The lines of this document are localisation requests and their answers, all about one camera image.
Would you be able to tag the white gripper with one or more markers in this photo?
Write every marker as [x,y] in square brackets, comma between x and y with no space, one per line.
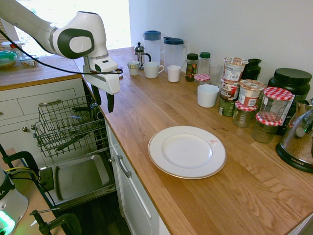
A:
[110,83]

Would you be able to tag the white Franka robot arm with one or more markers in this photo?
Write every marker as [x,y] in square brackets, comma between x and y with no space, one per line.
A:
[83,24]

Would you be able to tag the open stainless dishwasher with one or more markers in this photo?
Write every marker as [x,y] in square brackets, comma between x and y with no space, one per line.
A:
[80,176]

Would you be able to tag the black cup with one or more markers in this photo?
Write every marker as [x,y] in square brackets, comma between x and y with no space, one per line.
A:
[97,115]

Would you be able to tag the small patterned cup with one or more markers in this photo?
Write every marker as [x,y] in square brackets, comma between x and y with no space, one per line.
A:
[133,68]

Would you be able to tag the black kitchen utensil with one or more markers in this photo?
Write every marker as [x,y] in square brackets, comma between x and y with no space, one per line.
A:
[73,140]

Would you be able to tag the glass french press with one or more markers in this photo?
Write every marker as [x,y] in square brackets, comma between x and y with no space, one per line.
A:
[140,55]

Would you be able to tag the round metal cabinet knob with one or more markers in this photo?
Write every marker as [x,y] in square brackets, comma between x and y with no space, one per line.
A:
[24,129]
[32,127]
[111,160]

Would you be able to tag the tall clear pitcher blue lid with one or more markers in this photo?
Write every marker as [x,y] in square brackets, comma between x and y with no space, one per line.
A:
[152,49]

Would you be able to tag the white ribbed cup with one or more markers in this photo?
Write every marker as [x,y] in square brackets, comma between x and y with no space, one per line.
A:
[174,74]

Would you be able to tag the white cabinet two round knobs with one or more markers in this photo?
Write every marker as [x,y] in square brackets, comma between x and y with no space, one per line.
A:
[29,93]

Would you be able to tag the bright window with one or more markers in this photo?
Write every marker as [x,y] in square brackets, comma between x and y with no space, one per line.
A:
[117,24]

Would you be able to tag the wide clear pitcher blue lid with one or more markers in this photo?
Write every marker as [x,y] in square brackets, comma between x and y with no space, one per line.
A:
[174,55]

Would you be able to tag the small clear food container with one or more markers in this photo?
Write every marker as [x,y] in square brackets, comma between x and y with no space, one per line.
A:
[29,62]

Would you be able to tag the spice jar black lid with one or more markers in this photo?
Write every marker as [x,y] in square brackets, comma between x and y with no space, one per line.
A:
[191,68]

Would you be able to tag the dark green C-clamp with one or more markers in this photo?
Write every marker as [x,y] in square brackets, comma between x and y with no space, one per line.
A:
[66,220]
[27,156]

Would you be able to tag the white plate gold rim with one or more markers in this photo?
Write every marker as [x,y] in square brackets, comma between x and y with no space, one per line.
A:
[187,151]

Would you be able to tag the small glass jar checkered lid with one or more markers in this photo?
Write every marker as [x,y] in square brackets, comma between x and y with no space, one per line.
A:
[202,77]

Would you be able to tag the wide white cup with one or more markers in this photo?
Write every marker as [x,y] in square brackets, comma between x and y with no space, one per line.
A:
[207,96]

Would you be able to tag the food container green lid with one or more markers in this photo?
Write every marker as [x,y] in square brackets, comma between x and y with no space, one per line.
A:
[7,62]

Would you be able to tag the spice jar green lid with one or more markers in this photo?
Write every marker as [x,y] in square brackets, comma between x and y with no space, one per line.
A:
[204,63]

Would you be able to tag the food container red trim lid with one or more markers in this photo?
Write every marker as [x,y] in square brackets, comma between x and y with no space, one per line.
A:
[12,45]

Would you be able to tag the clear drinking glass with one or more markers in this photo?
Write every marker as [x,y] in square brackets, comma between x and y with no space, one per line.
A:
[216,74]

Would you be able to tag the green tin can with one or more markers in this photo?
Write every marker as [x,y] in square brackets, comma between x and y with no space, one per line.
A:
[226,107]

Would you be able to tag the brown ice cream tub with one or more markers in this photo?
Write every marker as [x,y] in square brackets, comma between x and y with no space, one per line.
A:
[228,90]

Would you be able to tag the brown robot mounting board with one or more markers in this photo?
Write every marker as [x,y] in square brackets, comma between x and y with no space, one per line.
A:
[30,203]

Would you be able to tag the white ice cream tub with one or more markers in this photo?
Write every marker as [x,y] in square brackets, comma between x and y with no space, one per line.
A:
[233,69]

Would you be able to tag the glass jar red checkered lid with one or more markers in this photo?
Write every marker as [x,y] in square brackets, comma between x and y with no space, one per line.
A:
[243,117]
[264,132]

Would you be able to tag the red white yogurt tub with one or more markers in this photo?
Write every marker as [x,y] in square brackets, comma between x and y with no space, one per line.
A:
[250,94]

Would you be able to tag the black shaker bottle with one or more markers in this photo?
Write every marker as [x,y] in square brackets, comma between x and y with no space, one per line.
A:
[253,69]

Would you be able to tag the large glass jar checkered lid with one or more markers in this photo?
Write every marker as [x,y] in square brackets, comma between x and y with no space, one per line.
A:
[277,94]

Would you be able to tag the large black powder tub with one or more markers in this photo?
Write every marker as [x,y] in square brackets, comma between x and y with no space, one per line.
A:
[291,79]

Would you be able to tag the stainless electric kettle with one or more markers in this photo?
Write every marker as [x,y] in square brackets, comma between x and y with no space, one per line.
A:
[296,144]

